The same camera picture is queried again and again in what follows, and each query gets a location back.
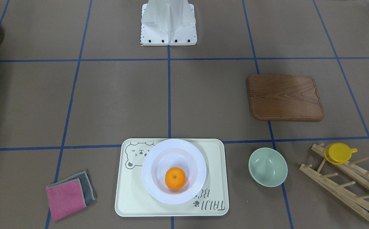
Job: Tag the white round plate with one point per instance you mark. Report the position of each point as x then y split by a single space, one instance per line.
168 154

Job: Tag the orange fruit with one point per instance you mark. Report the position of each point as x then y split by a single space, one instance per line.
175 178

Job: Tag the cream bear print tray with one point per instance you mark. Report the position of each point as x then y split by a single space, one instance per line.
133 200

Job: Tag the brown wooden cutting board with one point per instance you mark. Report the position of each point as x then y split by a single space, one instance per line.
280 97

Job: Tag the green ceramic bowl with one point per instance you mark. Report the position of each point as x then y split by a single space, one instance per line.
267 167

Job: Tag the grey cloth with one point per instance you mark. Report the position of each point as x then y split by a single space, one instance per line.
87 190

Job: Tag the pink cloth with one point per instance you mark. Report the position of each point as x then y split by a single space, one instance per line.
65 199

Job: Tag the yellow cup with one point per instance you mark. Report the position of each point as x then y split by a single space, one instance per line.
338 153

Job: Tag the wooden dish rack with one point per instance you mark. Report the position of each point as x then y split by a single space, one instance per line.
355 193

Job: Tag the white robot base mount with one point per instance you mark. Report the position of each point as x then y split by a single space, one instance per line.
168 22

